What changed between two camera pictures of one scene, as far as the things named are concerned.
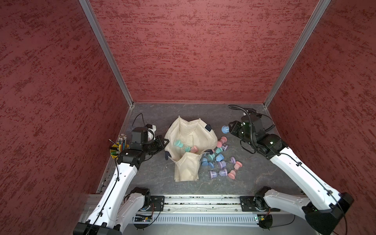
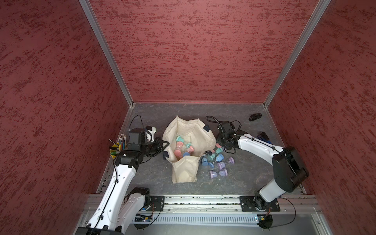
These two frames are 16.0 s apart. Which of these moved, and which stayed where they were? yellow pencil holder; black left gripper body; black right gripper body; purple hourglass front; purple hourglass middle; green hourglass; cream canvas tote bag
Moved: black right gripper body; green hourglass
Stayed: black left gripper body; yellow pencil holder; purple hourglass front; purple hourglass middle; cream canvas tote bag
